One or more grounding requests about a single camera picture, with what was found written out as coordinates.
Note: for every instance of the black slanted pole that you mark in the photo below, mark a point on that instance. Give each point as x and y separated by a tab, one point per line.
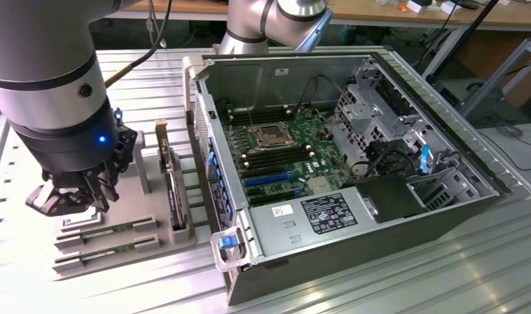
461	39

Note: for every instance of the blue expansion slot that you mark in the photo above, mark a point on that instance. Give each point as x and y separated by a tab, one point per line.
267	181

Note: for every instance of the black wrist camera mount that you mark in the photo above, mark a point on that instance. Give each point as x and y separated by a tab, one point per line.
127	147

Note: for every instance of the silver disk bay cage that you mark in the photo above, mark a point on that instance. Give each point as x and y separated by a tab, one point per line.
369	111

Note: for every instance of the silver chipset heat sink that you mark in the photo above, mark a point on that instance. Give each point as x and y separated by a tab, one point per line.
321	185

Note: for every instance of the green motherboard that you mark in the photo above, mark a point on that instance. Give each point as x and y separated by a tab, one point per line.
317	163

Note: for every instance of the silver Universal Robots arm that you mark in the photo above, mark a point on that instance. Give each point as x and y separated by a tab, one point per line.
43	49

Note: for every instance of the CPU chip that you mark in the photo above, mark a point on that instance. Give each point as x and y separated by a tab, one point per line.
80	219

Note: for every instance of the CPU socket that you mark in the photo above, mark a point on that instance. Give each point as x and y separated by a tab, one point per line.
268	135

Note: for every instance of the wooden desk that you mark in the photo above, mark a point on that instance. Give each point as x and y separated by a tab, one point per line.
379	11

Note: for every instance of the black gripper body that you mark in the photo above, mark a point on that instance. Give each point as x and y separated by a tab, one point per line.
68	150

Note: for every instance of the black RAM slot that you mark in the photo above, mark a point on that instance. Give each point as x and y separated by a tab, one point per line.
256	110
276	155
279	159
273	151
280	163
260	118
261	122
259	114

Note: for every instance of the grey parts rack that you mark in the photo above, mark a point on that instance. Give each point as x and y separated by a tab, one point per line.
160	235

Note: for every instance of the black open PC case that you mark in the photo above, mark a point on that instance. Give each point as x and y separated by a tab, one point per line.
335	261

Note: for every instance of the black plastic shroud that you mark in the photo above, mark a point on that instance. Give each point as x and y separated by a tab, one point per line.
389	198

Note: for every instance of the black expansion slot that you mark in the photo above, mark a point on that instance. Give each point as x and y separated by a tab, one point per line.
264	173

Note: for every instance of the green RAM stick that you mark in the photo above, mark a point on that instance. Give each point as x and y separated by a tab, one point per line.
97	231
105	251

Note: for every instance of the grey power supply unit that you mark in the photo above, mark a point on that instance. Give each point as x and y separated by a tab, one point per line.
287	229

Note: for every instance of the hard disk drive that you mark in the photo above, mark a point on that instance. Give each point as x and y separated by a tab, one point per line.
177	199

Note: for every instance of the blue case latch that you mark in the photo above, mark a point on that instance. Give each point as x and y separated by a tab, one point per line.
227	243

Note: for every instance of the aluminium profile frame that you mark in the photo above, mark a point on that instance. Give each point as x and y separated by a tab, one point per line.
505	75

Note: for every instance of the graphics card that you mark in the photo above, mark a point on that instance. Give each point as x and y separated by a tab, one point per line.
164	147

